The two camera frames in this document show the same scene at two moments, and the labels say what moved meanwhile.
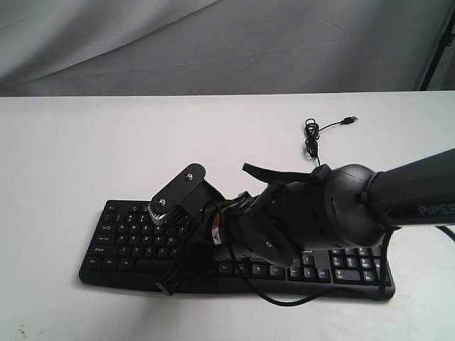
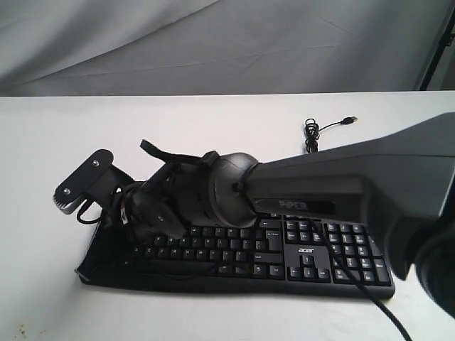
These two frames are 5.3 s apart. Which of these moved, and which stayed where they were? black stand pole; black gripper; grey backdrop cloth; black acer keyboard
Moved: black gripper
Stayed: black acer keyboard; black stand pole; grey backdrop cloth
